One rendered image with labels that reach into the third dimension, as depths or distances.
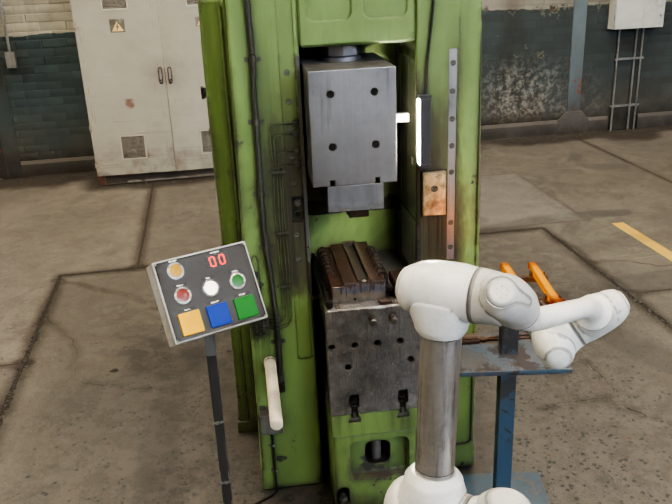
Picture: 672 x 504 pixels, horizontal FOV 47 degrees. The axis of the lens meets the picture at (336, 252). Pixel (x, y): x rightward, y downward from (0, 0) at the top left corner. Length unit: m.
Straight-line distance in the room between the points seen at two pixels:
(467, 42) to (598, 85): 7.01
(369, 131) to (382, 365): 0.88
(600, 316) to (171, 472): 2.12
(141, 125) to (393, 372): 5.55
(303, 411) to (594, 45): 7.23
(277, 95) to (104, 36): 5.32
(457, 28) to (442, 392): 1.41
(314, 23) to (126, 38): 5.33
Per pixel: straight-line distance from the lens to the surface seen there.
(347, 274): 2.89
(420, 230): 2.94
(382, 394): 2.98
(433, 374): 1.86
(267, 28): 2.71
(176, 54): 7.91
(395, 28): 2.76
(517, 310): 1.72
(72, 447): 3.93
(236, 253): 2.67
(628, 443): 3.82
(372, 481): 3.22
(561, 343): 2.24
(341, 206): 2.71
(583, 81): 9.69
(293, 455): 3.33
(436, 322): 1.79
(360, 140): 2.65
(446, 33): 2.81
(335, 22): 2.73
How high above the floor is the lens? 2.12
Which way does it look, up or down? 21 degrees down
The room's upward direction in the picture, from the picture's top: 2 degrees counter-clockwise
